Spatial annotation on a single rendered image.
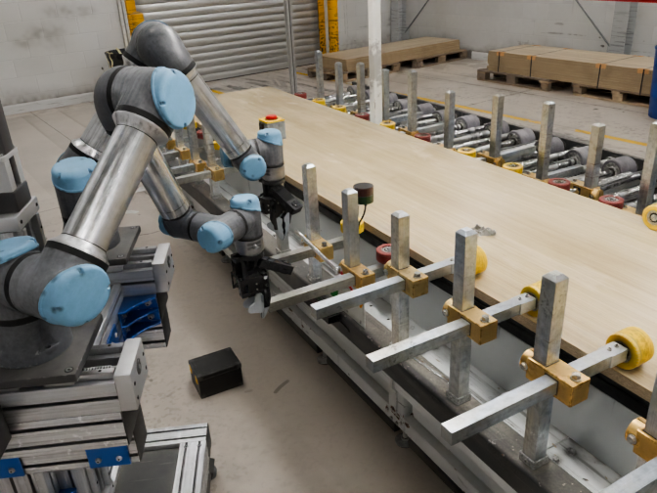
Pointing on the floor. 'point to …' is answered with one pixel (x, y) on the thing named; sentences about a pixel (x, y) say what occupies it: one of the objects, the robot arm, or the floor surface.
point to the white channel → (374, 61)
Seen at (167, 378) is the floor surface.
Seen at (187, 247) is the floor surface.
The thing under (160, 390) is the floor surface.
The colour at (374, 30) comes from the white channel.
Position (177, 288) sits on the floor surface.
